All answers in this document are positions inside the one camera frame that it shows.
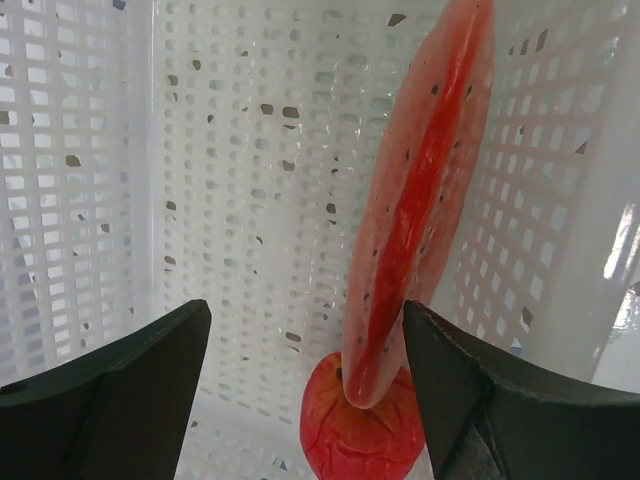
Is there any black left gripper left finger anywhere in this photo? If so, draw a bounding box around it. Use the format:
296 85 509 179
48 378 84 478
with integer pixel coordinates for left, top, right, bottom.
1 299 211 479

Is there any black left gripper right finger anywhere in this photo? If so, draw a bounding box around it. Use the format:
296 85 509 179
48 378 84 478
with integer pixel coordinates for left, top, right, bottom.
403 301 639 479

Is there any red fake tomato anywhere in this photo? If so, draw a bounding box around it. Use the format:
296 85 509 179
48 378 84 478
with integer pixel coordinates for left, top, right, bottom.
299 352 425 480

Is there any red fake watermelon slice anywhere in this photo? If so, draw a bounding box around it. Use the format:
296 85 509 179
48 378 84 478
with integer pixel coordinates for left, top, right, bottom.
342 1 495 409

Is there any white plastic mesh basket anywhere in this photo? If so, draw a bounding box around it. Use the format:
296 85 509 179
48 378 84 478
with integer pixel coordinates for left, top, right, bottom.
1 1 639 479

